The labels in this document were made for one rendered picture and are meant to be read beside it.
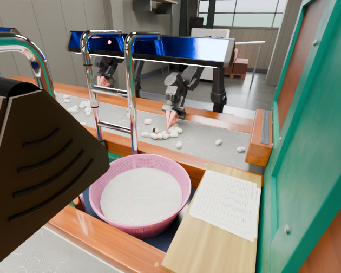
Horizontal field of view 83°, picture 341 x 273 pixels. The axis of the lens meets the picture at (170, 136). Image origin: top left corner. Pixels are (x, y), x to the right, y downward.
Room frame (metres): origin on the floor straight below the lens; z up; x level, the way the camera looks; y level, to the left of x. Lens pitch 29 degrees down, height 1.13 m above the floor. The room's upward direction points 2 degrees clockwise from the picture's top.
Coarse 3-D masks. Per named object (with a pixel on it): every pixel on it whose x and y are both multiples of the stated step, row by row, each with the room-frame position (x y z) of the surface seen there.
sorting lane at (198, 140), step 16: (80, 112) 0.92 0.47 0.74; (112, 112) 0.93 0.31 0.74; (128, 112) 0.94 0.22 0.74; (144, 112) 0.95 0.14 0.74; (144, 128) 0.76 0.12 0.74; (160, 128) 0.76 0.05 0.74; (192, 128) 0.77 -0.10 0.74; (208, 128) 0.78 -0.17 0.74; (224, 128) 0.78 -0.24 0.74; (160, 144) 0.63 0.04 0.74; (192, 144) 0.64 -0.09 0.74; (208, 144) 0.64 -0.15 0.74; (224, 144) 0.65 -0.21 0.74; (240, 144) 0.65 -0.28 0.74; (224, 160) 0.54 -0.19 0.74; (240, 160) 0.54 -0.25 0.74
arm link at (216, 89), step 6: (216, 72) 1.05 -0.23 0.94; (222, 72) 1.06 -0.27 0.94; (216, 78) 1.06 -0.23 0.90; (222, 78) 1.07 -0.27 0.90; (216, 84) 1.06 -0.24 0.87; (222, 84) 1.07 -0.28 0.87; (216, 90) 1.07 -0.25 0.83; (222, 90) 1.06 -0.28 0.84; (210, 96) 1.10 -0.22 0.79; (216, 96) 1.07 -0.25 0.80
